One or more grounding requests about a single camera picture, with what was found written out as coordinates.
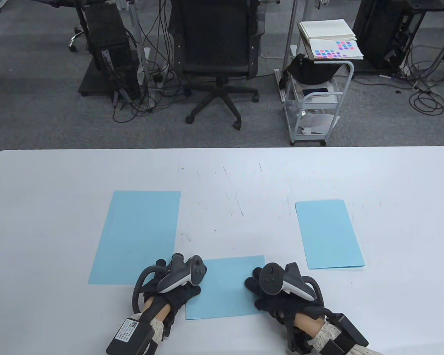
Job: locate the black computer tower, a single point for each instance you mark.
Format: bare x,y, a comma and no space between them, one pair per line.
111,44

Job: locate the grey metal utility cart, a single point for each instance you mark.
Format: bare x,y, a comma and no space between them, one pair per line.
307,139

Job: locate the person's left forearm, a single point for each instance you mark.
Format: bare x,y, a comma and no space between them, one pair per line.
164,311

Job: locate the black phone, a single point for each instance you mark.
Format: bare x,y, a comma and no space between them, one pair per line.
314,91

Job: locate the person's right hand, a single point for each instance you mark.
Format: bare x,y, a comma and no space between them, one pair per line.
281,305

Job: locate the black wrist camera block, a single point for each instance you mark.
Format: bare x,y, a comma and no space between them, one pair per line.
296,340

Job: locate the black mesh office chair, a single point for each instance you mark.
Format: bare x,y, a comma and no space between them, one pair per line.
214,48

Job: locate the white sheet with coloured stickers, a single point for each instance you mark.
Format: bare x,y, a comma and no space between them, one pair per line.
333,50

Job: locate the crumpled white paper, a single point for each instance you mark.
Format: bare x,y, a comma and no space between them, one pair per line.
320,122

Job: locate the light blue paper sheet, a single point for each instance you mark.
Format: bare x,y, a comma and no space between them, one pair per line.
225,292
133,229
329,236

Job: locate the black bag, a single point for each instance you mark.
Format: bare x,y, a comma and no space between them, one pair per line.
310,72

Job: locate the grey metal desk leg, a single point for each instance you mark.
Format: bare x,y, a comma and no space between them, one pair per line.
290,26

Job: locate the black equipment cabinet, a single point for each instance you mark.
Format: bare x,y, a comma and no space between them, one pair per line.
377,33

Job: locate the black wrist sensor box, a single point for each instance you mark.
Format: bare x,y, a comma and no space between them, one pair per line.
349,329
127,334

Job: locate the white paper pad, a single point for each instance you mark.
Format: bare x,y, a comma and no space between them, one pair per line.
325,29

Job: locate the black floor platform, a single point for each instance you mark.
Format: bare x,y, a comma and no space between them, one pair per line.
90,85

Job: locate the person's left hand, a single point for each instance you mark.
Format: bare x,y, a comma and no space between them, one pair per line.
177,299

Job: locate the chrome chair base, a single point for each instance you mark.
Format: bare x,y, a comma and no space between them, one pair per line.
76,37

